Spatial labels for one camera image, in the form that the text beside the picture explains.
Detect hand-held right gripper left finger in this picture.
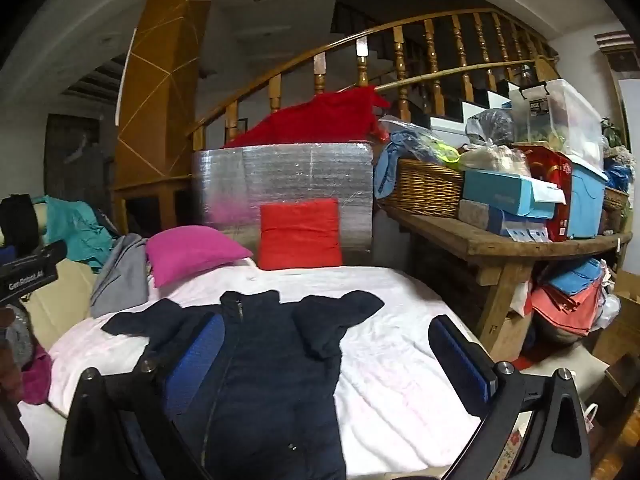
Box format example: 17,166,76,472
59,311,226,480

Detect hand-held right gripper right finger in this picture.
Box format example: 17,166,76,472
428,314,593,480

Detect navy zip jacket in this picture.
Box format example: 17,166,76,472
101,290,385,480

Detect black cloth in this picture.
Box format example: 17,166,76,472
0,194,39,252

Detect teal garment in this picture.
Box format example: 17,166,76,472
34,196,119,274

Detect white blanket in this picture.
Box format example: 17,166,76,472
47,257,482,477

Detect grey fuzzy clothing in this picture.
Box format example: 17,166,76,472
4,307,35,363

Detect grey garment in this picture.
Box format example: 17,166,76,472
90,233,151,319

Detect magenta pillow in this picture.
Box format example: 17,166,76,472
146,226,255,289

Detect magenta cloth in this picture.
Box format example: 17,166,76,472
20,345,54,406

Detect wooden bench table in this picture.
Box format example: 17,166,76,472
379,200,634,357

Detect pink folded bags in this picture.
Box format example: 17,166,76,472
531,280,604,337

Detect dark wooden door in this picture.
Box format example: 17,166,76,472
45,114,116,212

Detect blue folded cloth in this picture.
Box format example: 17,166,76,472
547,259,602,297

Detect grey blue flat box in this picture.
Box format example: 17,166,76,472
457,199,554,244

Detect brown cardboard box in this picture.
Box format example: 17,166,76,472
592,290,640,367

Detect red pillow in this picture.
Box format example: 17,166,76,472
258,199,344,271

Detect teal cardboard box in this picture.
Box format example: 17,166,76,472
462,169,569,220

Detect clear bag of goods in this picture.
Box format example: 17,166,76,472
459,144,532,177

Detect blue plastic storage bin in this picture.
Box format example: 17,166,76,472
567,162,609,240

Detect silver foil wrapped box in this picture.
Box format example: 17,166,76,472
191,141,375,257

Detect yellow green plastic item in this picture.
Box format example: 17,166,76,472
425,137,462,167

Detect red gift box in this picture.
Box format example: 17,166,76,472
512,144,574,242

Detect small wicker basket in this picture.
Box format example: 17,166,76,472
602,187,630,234

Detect wooden pillar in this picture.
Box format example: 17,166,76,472
111,0,224,242

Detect dark plastic bag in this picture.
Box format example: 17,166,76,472
466,108,516,147

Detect clear plastic storage bin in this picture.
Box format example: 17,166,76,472
509,78,606,171

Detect red cloth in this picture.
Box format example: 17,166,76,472
222,86,392,149

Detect wooden stair railing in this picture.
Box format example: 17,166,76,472
187,8,562,152

